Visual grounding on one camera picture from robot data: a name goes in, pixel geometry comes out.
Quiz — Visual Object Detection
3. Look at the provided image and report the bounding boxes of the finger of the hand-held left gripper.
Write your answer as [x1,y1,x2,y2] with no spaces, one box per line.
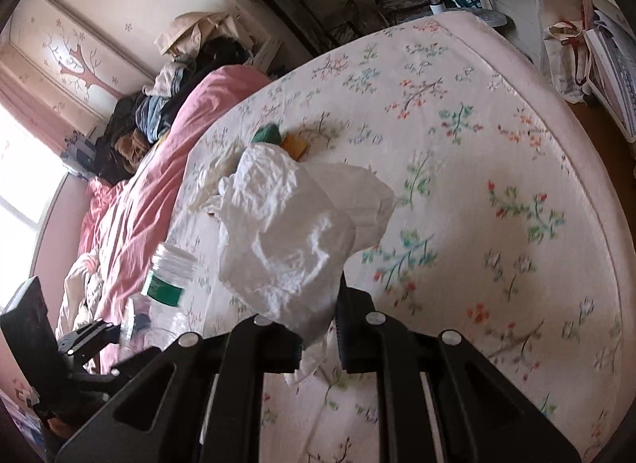
[74,348,166,393]
[57,320,122,360]

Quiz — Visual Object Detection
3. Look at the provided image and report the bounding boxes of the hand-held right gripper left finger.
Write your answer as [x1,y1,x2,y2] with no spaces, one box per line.
[54,316,304,463]

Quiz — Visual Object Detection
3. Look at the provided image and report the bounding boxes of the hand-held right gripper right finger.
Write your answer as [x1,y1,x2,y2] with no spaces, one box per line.
[335,274,582,463]

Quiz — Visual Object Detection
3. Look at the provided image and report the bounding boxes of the clear plastic bottle green label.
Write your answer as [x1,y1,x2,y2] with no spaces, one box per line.
[118,241,200,362]

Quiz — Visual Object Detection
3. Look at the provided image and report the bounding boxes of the white tissue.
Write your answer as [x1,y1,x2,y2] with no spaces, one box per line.
[206,142,397,387]

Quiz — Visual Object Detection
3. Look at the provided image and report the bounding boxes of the cream tissue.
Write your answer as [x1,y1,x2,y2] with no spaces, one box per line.
[188,141,249,215]

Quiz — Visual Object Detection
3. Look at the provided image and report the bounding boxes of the crumpled cream blanket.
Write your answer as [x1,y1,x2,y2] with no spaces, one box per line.
[54,251,106,339]

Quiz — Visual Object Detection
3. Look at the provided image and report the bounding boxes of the pink duvet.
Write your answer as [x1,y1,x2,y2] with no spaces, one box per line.
[57,65,271,374]

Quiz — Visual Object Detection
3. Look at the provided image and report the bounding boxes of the window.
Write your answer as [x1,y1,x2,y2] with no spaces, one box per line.
[0,105,69,245]

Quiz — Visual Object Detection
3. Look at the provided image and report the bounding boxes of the black clothes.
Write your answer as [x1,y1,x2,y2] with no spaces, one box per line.
[94,95,150,186]

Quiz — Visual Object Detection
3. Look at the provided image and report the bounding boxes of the blue white bedside ornament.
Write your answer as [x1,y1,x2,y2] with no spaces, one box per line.
[62,132,99,176]

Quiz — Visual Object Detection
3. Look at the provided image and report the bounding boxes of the bed with floral sheet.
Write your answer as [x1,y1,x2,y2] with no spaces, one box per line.
[164,13,624,463]

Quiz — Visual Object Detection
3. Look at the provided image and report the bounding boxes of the brown garment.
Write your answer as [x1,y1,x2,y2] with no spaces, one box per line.
[114,130,150,166]

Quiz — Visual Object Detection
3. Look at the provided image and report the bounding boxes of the pink curtain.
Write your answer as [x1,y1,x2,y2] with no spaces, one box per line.
[0,45,100,156]

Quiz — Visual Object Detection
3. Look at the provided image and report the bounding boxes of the blue denim clothes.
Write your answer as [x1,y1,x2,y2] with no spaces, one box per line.
[134,95,176,142]

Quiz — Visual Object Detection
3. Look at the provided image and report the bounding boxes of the white cloth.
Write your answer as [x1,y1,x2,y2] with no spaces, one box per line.
[144,62,196,98]

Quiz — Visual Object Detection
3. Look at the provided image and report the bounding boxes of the wardrobe door with tree picture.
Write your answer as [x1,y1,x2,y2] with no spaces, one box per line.
[10,0,156,107]

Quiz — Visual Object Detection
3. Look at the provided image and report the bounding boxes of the black garment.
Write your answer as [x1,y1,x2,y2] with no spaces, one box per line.
[199,38,250,67]

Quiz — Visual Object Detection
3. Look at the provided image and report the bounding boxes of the black panel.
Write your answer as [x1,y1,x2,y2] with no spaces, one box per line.
[268,0,320,47]

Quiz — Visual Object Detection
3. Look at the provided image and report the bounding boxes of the cream fabric bag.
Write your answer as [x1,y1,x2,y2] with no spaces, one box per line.
[155,10,239,57]

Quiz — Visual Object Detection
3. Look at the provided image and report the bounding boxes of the white cabinet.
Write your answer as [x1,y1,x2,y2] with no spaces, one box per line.
[477,0,547,62]

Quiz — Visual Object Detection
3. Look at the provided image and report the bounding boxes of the white bookshelf with books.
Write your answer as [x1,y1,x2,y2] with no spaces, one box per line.
[579,0,636,142]

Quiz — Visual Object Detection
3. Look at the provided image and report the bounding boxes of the tote bag with red handles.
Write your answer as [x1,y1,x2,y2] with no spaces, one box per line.
[543,20,593,102]

